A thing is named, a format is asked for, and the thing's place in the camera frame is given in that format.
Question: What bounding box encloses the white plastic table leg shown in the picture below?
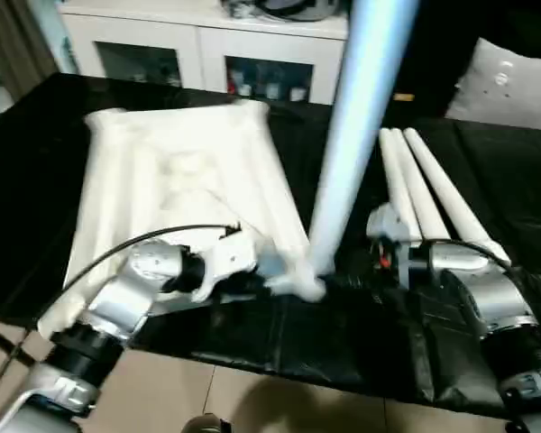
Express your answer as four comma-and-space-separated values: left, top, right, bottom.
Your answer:
390, 128, 453, 244
307, 0, 424, 277
379, 128, 424, 241
403, 126, 514, 268

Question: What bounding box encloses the black metal table frame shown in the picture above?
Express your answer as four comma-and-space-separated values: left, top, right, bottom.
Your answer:
0, 318, 33, 367

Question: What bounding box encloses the brown curtain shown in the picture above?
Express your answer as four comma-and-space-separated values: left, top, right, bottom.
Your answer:
0, 0, 62, 97

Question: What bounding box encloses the grey round container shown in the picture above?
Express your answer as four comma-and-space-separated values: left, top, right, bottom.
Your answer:
261, 0, 344, 23

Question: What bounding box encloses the black box with gold label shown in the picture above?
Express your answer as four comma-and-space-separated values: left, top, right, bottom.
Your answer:
337, 0, 480, 121

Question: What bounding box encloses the grey cushion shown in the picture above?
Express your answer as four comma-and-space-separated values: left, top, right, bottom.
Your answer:
445, 37, 541, 131

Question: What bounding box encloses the white plastic table top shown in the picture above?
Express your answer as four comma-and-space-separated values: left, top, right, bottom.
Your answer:
37, 99, 326, 336

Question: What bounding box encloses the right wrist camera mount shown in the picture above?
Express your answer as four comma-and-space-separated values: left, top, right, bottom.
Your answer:
364, 201, 417, 290

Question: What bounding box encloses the white cabinet with glass doors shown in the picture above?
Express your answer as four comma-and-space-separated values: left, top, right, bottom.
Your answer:
58, 0, 349, 106

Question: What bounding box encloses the dark rounded robot body part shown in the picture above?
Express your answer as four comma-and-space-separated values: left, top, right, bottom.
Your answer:
184, 412, 235, 433

